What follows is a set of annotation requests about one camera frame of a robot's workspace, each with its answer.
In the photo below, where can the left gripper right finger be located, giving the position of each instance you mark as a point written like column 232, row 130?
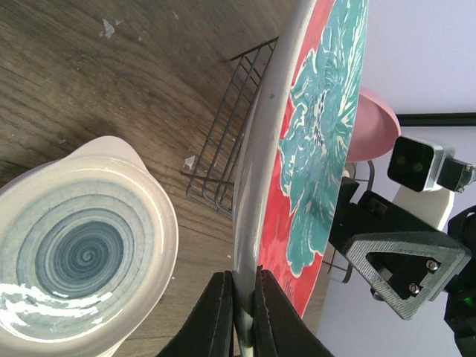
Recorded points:
column 278, row 328

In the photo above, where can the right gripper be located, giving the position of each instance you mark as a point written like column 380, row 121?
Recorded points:
column 406, row 260

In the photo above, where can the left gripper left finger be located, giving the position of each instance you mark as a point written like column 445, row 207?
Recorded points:
column 208, row 330

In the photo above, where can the pink plastic plate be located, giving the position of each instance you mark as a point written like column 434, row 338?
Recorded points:
column 376, row 128

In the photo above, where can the black wire dish rack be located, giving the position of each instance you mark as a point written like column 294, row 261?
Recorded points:
column 213, row 174

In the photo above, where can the beige blue swirl dish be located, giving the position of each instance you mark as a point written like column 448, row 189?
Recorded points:
column 88, row 246

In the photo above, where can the red floral plate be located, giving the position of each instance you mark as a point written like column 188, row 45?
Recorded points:
column 294, row 152

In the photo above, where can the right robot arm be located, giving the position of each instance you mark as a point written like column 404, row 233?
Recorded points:
column 460, row 306

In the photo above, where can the black aluminium frame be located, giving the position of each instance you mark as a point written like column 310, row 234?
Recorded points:
column 463, row 119

